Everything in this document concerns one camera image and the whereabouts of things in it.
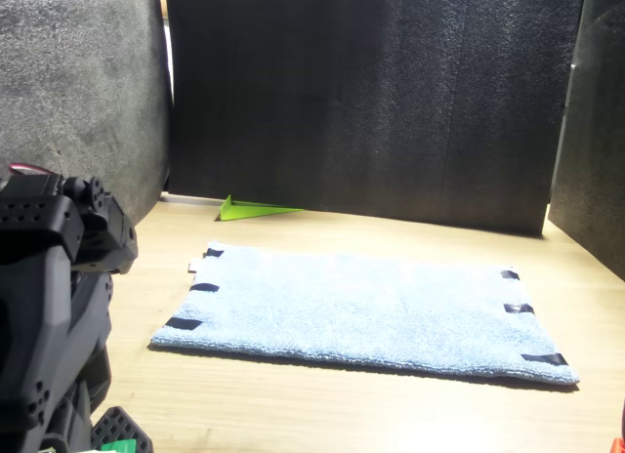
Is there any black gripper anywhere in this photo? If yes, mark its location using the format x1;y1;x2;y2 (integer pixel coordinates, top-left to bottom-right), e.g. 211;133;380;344
72;198;140;274

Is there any light blue towel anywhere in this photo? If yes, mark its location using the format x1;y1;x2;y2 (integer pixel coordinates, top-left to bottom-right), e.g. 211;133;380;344
148;240;581;387

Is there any green clamp at black arm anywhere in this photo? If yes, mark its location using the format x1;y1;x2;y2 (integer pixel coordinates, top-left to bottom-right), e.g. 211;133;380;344
100;438;138;453

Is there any grey foam panel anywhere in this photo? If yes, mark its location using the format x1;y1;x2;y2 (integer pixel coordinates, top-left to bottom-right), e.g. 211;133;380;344
0;0;173;227

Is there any wide black foam panel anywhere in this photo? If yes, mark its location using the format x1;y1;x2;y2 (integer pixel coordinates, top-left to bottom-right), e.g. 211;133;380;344
163;0;587;237

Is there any narrow black foam panel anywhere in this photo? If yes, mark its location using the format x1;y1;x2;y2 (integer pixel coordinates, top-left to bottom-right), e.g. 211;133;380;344
546;0;625;281

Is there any green plastic wedge bracket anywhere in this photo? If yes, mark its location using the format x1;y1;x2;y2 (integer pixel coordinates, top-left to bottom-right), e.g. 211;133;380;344
214;194;305;224

